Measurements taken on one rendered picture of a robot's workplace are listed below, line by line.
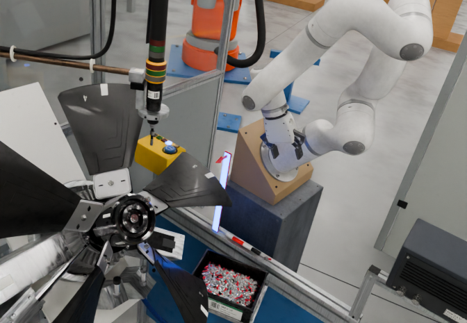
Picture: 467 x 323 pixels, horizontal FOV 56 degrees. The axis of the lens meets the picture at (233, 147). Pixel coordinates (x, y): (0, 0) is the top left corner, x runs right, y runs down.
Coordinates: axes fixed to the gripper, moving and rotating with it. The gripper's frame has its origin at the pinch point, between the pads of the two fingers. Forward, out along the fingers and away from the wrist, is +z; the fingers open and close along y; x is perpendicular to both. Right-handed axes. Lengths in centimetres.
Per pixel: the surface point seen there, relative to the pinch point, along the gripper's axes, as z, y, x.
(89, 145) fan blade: -34, 19, 54
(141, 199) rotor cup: -20, 5, 56
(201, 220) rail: 16.8, 30.1, 19.7
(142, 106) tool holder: -41, 0, 49
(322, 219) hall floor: 118, 62, -109
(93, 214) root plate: -22, 11, 65
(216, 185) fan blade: -6.3, 7.2, 29.2
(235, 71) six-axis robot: 60, 234, -283
